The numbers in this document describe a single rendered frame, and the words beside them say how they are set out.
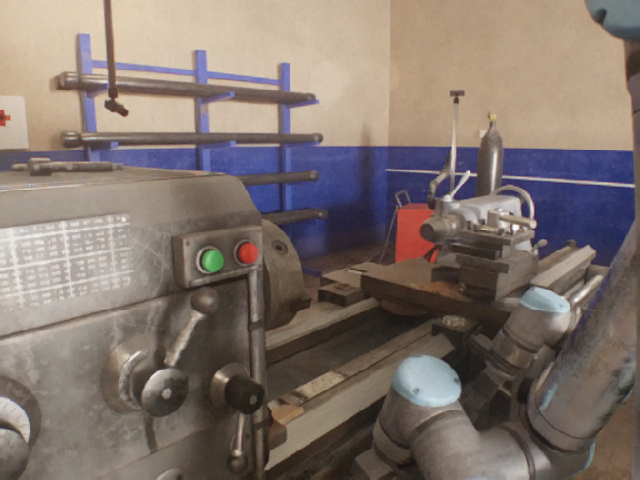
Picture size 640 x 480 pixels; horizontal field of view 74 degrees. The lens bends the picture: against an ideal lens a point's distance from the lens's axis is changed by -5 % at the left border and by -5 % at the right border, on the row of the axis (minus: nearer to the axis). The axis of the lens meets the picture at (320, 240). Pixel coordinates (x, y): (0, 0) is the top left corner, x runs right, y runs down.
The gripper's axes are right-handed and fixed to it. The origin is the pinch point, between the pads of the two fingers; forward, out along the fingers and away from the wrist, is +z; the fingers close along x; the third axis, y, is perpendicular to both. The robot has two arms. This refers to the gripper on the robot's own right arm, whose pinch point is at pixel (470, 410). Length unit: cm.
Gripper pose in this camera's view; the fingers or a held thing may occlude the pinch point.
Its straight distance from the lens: 117.5
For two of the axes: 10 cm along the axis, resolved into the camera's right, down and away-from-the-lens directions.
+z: -3.9, 8.6, 3.5
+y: 7.1, 5.2, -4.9
